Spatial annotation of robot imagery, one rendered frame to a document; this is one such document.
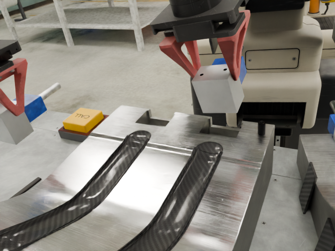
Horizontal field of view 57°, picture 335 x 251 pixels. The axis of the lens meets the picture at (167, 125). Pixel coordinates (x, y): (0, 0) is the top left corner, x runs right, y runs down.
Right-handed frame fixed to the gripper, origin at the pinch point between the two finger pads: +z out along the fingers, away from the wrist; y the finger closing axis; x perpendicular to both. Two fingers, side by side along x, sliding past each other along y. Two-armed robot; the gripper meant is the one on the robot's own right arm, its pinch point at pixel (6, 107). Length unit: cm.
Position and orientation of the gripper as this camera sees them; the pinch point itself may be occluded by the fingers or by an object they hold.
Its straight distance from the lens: 51.9
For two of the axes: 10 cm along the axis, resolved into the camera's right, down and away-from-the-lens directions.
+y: 8.8, 1.3, -4.5
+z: 1.6, 8.1, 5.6
